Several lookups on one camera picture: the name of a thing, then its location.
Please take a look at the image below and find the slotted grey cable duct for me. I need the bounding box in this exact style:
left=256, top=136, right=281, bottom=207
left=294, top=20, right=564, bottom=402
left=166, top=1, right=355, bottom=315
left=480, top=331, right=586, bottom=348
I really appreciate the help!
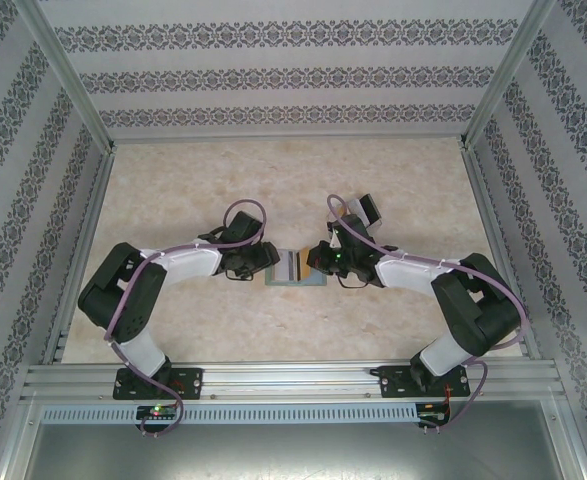
left=40, top=403, right=419, bottom=424

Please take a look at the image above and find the grey metal sheet shelf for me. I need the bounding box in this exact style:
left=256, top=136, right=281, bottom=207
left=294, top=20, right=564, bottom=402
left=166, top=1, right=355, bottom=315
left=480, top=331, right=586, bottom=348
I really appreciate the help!
left=20, top=397, right=587, bottom=480

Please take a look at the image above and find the clear plastic food container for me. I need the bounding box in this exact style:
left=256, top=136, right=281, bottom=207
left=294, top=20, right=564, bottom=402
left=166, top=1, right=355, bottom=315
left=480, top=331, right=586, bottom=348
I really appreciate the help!
left=264, top=246, right=330, bottom=290

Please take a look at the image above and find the aluminium side rail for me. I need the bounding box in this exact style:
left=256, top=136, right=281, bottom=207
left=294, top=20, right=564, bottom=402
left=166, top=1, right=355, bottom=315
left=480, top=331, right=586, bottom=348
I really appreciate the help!
left=41, top=144, right=119, bottom=365
left=460, top=142, right=542, bottom=360

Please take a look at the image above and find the left green circuit board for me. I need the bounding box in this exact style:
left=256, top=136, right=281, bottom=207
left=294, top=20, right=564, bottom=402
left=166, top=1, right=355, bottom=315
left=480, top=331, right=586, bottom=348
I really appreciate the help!
left=136, top=405, right=179, bottom=420

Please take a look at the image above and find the aluminium frame post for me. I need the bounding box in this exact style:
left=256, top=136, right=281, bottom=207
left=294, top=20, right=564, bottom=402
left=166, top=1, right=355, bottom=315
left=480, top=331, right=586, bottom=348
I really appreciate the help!
left=20, top=0, right=117, bottom=151
left=460, top=0, right=559, bottom=149

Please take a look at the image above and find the black card stack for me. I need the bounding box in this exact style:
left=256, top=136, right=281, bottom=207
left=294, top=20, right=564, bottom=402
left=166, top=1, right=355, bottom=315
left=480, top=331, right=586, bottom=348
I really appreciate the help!
left=358, top=192, right=383, bottom=224

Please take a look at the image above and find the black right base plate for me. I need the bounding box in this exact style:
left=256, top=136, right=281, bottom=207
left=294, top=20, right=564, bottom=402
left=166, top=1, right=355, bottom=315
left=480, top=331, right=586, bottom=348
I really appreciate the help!
left=375, top=364, right=470, bottom=400

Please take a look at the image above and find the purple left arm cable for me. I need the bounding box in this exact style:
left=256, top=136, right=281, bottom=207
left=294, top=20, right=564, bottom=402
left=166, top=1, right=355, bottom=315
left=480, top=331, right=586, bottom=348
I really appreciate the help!
left=103, top=197, right=269, bottom=439

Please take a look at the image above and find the aluminium front rail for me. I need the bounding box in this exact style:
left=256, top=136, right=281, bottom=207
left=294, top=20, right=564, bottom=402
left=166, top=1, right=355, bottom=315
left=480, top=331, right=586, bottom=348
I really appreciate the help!
left=20, top=358, right=569, bottom=401

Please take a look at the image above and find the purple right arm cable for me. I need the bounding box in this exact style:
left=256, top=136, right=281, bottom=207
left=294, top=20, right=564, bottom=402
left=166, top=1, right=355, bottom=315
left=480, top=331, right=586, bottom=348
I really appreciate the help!
left=326, top=193, right=529, bottom=434

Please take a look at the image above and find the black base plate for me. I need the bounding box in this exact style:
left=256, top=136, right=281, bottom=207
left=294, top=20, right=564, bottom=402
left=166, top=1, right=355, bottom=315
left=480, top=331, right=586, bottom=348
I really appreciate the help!
left=112, top=367, right=205, bottom=401
left=375, top=364, right=470, bottom=400

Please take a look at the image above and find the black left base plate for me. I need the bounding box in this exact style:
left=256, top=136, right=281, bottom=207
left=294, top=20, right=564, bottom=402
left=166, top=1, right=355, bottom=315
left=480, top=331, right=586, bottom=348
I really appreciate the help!
left=112, top=367, right=205, bottom=401

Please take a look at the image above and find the clear plastic card box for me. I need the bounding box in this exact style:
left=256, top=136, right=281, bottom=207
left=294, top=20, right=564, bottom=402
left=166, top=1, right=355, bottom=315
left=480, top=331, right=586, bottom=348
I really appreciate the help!
left=333, top=191, right=385, bottom=235

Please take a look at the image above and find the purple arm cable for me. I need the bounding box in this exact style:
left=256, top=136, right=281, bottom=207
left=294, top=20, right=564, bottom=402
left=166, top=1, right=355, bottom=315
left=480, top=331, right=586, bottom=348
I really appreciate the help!
left=103, top=197, right=269, bottom=439
left=326, top=193, right=529, bottom=434

